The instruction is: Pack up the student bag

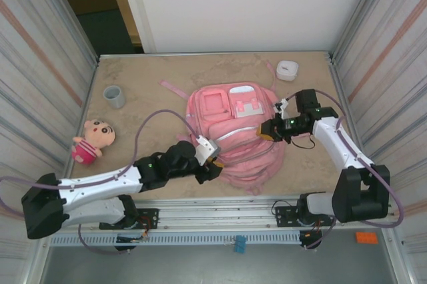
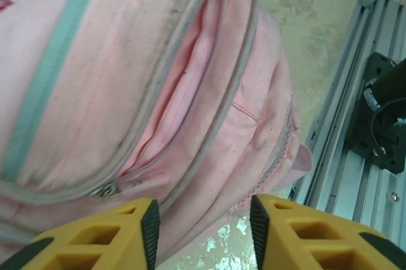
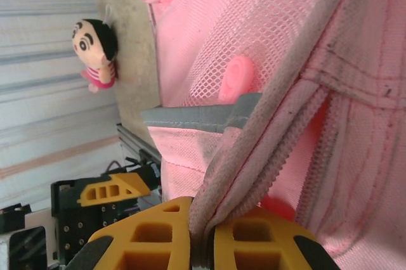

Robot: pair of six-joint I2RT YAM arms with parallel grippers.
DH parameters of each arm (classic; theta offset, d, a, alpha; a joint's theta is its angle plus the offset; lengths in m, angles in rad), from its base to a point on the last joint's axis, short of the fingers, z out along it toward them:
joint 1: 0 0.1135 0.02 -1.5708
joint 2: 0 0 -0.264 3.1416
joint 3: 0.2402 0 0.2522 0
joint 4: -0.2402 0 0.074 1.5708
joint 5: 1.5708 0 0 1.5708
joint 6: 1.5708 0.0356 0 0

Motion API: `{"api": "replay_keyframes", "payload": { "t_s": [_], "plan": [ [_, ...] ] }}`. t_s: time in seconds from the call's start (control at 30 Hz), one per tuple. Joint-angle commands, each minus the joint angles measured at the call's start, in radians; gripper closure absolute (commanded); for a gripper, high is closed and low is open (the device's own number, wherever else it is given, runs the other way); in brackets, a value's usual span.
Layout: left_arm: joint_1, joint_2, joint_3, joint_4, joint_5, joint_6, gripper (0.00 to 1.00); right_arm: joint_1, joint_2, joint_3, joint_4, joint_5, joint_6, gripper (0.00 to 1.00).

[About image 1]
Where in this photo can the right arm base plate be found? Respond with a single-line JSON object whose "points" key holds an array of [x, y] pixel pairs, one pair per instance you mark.
{"points": [[287, 217]]}

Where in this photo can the blue connector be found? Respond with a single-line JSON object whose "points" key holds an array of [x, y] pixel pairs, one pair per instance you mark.
{"points": [[239, 244]]}

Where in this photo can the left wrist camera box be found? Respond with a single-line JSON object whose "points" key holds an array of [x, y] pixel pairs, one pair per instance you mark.
{"points": [[207, 149]]}

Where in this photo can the cartoon boy plush doll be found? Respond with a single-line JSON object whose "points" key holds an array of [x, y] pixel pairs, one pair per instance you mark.
{"points": [[95, 140]]}

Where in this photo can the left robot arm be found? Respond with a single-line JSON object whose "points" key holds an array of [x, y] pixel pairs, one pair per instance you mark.
{"points": [[100, 184]]}

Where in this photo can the grey cup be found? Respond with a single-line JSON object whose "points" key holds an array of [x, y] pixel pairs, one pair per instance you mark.
{"points": [[113, 95]]}

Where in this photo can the orange toy brick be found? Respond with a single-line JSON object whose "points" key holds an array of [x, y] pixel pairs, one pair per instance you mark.
{"points": [[367, 238]]}

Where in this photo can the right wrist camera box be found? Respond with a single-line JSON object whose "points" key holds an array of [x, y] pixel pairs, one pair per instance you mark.
{"points": [[281, 108]]}

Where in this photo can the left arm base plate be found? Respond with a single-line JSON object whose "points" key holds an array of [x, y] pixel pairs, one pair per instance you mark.
{"points": [[148, 219]]}

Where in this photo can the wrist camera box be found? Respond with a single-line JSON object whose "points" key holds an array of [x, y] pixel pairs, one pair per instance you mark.
{"points": [[207, 149], [281, 108]]}

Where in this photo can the pink student backpack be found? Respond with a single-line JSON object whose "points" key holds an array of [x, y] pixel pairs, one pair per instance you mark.
{"points": [[240, 150]]}

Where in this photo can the aluminium table edge rail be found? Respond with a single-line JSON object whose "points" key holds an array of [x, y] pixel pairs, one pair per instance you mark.
{"points": [[133, 56]]}

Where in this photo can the white square container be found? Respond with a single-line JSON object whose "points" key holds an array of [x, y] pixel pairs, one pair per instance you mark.
{"points": [[287, 70]]}

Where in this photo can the aluminium mounting rail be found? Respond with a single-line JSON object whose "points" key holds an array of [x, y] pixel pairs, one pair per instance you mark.
{"points": [[217, 212]]}

